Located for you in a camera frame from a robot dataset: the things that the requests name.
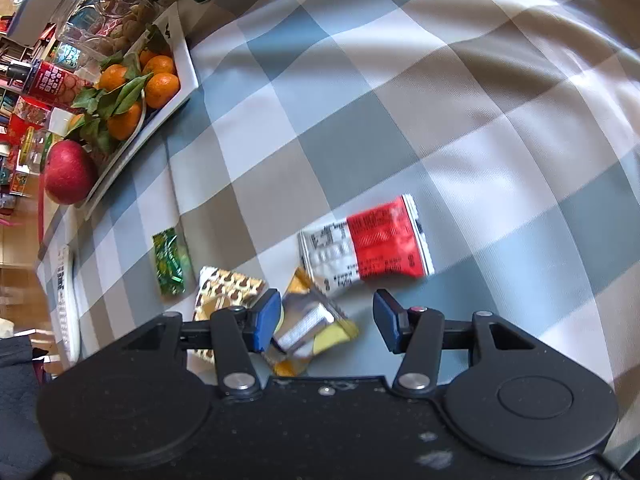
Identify pile of leafy tangerines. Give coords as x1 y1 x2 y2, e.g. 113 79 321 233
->
65 25 182 156

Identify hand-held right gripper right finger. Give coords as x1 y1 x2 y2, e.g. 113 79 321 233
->
372 289 536 401

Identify pile of walnuts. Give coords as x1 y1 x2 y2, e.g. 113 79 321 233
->
97 2 158 56

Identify red apple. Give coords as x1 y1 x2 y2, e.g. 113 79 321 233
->
44 140 98 206

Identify green candy packet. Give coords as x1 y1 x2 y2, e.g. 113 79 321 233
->
151 226 193 297

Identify white fruit tray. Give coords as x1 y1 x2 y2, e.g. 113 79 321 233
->
75 2 201 221

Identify red white snack packet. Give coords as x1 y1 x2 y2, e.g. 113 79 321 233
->
298 194 435 297

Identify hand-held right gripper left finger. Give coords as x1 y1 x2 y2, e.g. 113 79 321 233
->
120 289 282 403

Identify brown patterned snack packet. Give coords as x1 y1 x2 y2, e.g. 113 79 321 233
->
192 265 268 361

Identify glass jar with green contents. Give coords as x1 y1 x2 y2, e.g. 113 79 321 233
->
15 127 56 173

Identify red drink can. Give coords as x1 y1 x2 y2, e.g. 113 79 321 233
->
22 60 93 111

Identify yellow silver snack packet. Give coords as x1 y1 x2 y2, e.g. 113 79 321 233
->
262 266 360 377

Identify person's dark pants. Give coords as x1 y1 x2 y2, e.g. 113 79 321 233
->
0 337 53 480

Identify large clear glass jar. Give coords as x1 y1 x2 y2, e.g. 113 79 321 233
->
10 0 166 63

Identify checkered tablecloth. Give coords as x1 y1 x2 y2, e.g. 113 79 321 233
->
37 0 640 466

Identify white remote control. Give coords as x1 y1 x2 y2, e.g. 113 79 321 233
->
52 245 83 366

